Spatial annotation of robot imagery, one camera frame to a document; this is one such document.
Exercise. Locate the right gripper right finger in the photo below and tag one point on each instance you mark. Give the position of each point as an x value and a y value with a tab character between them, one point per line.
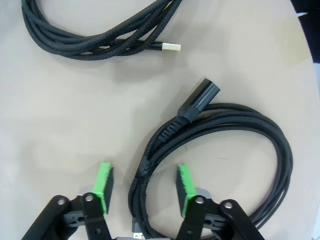
187	192

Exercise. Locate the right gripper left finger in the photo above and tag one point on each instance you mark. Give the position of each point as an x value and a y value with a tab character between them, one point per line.
100	190

